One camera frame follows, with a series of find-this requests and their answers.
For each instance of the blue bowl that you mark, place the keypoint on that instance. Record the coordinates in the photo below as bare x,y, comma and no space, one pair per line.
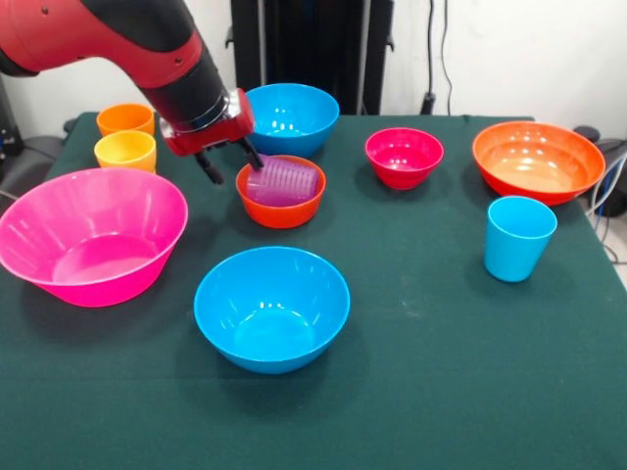
294,122
272,313

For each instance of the purple ribbed cup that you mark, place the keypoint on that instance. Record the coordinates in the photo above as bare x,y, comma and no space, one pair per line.
284,186

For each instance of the dark green tablecloth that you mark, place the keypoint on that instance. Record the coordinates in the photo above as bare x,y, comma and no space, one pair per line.
416,343

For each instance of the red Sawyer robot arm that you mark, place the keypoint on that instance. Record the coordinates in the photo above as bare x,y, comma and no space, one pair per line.
122,29

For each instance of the large pink bowl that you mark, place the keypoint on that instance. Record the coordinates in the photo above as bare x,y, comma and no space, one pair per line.
98,220

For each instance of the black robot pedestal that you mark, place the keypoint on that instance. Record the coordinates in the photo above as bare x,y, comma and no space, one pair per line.
303,39

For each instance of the large orange bowl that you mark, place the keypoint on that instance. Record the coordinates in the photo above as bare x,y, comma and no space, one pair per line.
539,161

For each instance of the orange cup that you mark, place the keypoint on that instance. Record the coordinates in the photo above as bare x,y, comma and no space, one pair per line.
125,117

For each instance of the black equipment rack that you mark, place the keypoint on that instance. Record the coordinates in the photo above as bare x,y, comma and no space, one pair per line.
7,132

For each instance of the yellow cup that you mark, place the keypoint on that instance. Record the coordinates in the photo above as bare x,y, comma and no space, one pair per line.
125,149

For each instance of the small red bowl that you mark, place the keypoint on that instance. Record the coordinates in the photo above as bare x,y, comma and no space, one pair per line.
279,218

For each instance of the blue cup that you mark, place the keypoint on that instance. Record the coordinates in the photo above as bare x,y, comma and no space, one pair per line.
514,254

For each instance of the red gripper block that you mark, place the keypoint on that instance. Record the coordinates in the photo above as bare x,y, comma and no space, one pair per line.
215,134

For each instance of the small magenta bowl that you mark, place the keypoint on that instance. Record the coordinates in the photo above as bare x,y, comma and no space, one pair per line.
404,166

